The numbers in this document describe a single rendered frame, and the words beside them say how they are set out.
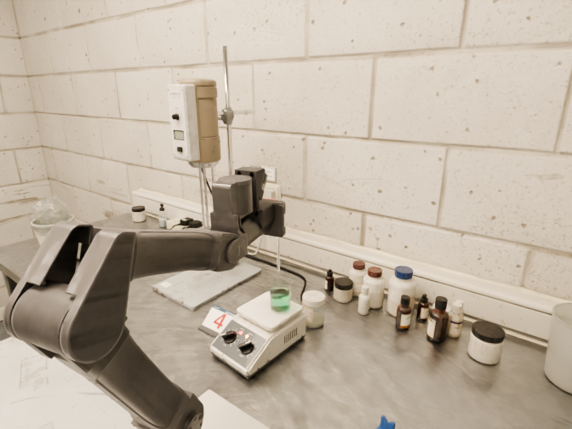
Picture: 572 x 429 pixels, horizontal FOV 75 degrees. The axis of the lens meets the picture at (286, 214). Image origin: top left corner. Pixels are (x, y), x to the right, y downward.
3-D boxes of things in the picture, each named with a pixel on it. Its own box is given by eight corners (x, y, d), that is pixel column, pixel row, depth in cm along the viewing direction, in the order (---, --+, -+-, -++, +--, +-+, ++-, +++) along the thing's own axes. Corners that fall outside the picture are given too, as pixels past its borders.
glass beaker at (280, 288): (271, 317, 87) (271, 287, 84) (266, 306, 91) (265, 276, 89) (296, 313, 88) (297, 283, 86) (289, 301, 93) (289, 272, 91)
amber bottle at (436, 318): (445, 334, 94) (451, 295, 91) (445, 344, 90) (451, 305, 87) (426, 329, 96) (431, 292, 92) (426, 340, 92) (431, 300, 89)
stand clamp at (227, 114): (198, 128, 105) (197, 108, 103) (174, 125, 111) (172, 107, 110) (258, 122, 123) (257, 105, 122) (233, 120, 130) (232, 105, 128)
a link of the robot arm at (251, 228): (233, 203, 69) (212, 214, 63) (260, 206, 67) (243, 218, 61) (235, 238, 71) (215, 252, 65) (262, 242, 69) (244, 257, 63)
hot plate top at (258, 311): (271, 332, 82) (271, 328, 82) (234, 312, 90) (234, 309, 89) (305, 310, 91) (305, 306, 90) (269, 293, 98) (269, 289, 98)
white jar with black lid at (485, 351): (506, 364, 84) (512, 337, 82) (477, 365, 83) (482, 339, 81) (489, 345, 90) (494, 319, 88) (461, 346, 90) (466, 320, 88)
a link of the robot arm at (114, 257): (203, 225, 64) (14, 219, 35) (249, 232, 60) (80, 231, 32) (195, 297, 63) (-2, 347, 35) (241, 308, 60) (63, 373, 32)
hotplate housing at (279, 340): (248, 382, 79) (247, 351, 76) (209, 355, 87) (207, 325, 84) (312, 334, 94) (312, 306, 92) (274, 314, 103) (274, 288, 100)
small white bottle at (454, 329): (443, 330, 96) (447, 300, 93) (455, 329, 96) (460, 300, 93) (449, 339, 93) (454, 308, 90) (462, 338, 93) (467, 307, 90)
